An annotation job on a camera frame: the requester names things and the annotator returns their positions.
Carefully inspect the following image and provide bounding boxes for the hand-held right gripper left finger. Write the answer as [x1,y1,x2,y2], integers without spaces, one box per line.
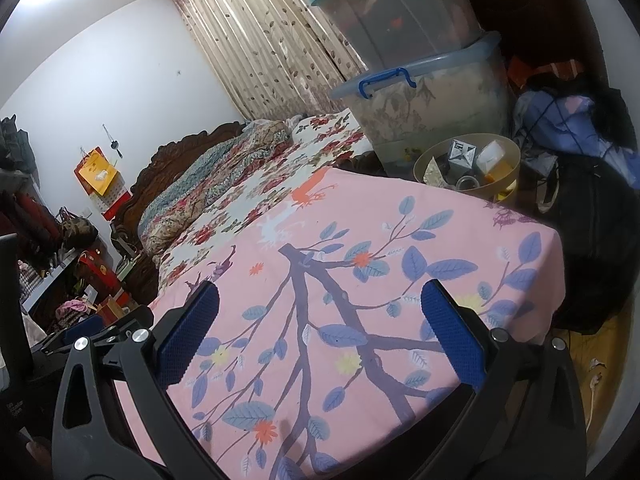
[51,281,226,480]

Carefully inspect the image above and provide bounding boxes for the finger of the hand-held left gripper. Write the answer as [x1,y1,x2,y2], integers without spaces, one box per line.
[31,307,155,359]

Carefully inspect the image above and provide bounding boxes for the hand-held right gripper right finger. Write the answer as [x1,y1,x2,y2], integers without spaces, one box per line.
[420,279,587,480]

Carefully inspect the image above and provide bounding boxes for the yellow and white box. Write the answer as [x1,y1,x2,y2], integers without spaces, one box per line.
[475,141,516,183]

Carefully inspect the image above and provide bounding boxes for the beige round bin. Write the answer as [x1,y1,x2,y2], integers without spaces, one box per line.
[412,132,522,203]

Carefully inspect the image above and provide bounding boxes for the red gift bag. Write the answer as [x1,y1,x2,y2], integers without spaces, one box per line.
[97,295,138,323]

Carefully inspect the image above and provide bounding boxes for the dark wooden nightstand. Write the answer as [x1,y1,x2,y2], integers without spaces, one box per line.
[117,252,161,306]

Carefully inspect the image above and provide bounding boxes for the pink cloth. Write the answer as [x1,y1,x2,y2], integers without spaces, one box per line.
[54,300,88,326]

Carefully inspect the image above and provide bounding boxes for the red box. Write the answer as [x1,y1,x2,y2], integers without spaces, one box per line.
[75,250,118,291]

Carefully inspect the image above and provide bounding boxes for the dark red clothes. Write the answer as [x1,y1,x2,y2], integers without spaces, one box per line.
[0,192,61,261]

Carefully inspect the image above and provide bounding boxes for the brown handbag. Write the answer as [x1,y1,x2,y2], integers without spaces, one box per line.
[56,206,99,251]

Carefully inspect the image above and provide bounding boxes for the pink printed tablecloth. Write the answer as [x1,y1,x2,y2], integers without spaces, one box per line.
[112,165,565,480]

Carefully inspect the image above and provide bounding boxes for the floral bed sheet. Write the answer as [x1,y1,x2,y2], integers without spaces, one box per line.
[155,110,373,296]

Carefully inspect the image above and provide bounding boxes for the patterned quilt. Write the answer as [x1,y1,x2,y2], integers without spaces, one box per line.
[137,120,301,256]

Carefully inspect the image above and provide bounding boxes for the carved wooden headboard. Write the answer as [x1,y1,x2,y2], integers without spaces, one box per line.
[110,120,246,241]

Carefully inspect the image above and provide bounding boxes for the black bag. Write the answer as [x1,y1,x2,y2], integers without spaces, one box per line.
[540,152,636,333]

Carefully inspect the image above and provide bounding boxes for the hanging keys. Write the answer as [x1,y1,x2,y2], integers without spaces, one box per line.
[102,124,123,161]

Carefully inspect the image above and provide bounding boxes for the blue clothes pile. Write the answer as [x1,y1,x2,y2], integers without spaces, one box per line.
[512,87,626,161]

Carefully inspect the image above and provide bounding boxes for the orange cloth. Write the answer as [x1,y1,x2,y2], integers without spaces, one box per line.
[507,57,583,86]

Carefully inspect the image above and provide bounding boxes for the beige leaf print curtain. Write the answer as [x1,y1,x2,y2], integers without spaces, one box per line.
[167,0,371,121]

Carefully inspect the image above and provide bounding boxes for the clear storage box turquoise lid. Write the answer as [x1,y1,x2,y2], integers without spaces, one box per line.
[309,0,486,66]

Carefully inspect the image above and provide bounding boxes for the dark wooden wardrobe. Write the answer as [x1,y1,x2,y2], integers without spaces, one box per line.
[450,0,616,91]

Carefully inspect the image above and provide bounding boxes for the white cable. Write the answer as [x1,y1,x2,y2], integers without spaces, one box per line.
[585,357,608,441]

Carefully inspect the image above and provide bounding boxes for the red and yellow wall calendar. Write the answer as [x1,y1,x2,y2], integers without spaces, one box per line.
[74,146,126,221]

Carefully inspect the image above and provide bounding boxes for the clear storage box blue handle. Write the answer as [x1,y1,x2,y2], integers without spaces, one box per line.
[330,32,511,178]

